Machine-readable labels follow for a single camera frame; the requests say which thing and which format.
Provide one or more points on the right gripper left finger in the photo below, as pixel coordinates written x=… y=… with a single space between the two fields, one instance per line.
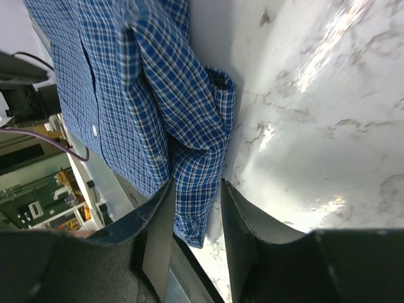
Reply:
x=127 y=261

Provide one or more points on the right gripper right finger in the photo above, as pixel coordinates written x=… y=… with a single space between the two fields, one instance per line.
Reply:
x=269 y=261

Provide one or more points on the blue plaid long sleeve shirt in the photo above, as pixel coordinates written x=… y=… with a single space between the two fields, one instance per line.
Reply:
x=132 y=90

